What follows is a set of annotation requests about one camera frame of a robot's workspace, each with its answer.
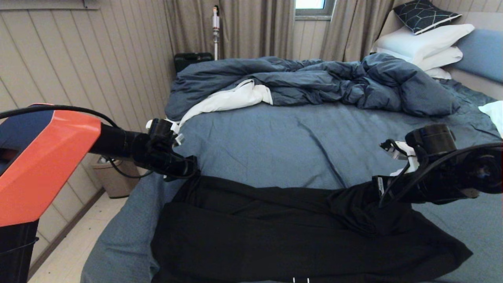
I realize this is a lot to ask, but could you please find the white cloth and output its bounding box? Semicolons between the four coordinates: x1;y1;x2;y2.
479;101;503;138

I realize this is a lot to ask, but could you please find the white sheet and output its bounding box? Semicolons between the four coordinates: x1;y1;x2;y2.
167;80;274;132

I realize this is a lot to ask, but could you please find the crumpled blue duvet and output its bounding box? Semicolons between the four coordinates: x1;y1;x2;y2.
165;53;461;122

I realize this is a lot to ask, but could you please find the black moon print T-shirt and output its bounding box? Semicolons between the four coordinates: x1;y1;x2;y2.
151;175;473;283

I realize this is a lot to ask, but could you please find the beige upholstered bed frame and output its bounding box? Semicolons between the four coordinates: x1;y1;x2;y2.
371;9;503;101

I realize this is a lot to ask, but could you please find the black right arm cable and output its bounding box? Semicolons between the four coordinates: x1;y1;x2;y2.
378;139;503;208

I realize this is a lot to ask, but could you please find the blue bed sheet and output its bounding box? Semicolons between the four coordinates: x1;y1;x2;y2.
81;79;503;283

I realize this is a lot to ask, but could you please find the white pillow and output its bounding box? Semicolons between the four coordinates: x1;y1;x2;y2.
376;46;464;72
373;23;475;61
425;67;453;80

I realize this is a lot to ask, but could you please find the dark patterned pillow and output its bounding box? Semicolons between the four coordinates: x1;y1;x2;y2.
393;0;463;35

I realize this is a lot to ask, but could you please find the beige curtain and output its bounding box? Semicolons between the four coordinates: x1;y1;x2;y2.
163;0;295;61
320;0;413;63

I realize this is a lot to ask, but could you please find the grey framed window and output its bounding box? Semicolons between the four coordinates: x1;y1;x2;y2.
295;0;336;18

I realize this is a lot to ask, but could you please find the blue headboard cushion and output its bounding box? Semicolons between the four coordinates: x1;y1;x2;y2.
456;28;503;84

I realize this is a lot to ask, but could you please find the brown trash bin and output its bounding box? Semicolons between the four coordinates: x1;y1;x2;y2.
92;155;141;198

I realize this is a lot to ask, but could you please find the white stick vacuum cleaner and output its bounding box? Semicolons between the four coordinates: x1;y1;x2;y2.
212;5;220;61

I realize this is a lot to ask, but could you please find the black hard case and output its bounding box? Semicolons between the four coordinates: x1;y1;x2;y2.
174;52;215;73

